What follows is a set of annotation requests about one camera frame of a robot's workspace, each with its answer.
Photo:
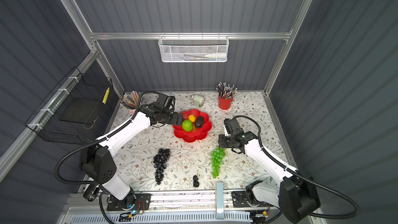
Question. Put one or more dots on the pens bundle in red cup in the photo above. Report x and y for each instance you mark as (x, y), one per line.
(226, 91)

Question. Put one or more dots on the green fake custard apple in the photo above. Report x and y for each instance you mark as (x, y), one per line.
(187, 125)

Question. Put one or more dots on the yellow fake pear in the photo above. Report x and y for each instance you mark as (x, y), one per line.
(192, 118)

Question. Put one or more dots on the dark fake avocado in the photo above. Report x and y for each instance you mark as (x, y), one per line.
(199, 122)

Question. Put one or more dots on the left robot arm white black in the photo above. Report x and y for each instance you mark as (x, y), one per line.
(97, 161)

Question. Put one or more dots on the white wire mesh basket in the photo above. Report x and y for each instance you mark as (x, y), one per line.
(195, 50)

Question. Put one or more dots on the coloured pencils bundle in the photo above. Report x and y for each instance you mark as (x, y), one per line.
(130, 100)

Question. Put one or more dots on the small dark grape cluster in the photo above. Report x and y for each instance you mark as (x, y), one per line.
(196, 183)

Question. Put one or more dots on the dark purple fake grape bunch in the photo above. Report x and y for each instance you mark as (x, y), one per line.
(160, 161)

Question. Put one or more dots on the red pen cup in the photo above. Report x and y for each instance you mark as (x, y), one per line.
(224, 104)

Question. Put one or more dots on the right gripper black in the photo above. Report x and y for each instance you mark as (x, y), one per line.
(221, 139)

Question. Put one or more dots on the green fake grape bunch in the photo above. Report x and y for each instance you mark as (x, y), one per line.
(216, 158)

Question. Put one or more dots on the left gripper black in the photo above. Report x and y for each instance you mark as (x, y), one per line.
(174, 119)

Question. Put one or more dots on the yellow tag on basket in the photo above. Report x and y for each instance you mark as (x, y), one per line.
(106, 94)

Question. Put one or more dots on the light blue rail bracket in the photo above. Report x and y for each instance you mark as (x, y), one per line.
(219, 201)

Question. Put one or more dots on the black wire wall basket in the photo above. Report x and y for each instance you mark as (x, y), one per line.
(75, 114)

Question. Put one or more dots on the red flower-shaped fruit bowl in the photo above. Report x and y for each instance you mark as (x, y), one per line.
(195, 134)

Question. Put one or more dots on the white pencil sharpener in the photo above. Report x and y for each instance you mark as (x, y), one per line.
(198, 100)

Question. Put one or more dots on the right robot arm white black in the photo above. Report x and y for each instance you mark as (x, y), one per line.
(295, 198)

